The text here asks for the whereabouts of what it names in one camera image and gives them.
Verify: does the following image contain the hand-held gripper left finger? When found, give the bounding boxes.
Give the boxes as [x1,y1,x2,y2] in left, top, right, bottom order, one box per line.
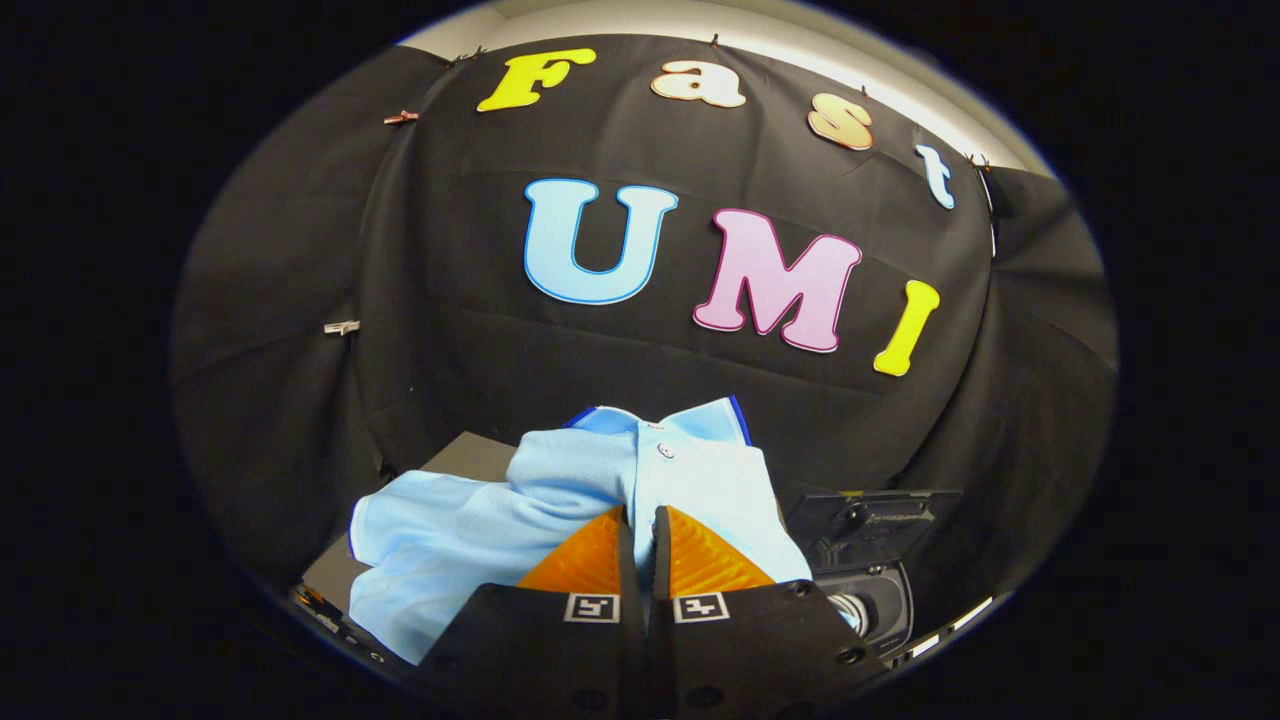
[405,505,646,720]

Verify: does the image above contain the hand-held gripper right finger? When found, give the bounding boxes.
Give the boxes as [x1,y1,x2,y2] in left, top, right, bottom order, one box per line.
[645,505,891,720]

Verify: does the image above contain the light blue polo shirt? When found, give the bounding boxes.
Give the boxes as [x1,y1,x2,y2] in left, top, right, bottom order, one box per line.
[347,396,813,666]

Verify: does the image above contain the dark glass washing machine lid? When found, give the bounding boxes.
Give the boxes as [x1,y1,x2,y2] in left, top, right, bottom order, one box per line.
[785,488,963,573]

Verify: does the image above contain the row of black clips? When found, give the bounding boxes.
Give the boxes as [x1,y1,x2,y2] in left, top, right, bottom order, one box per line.
[445,33,993,171]

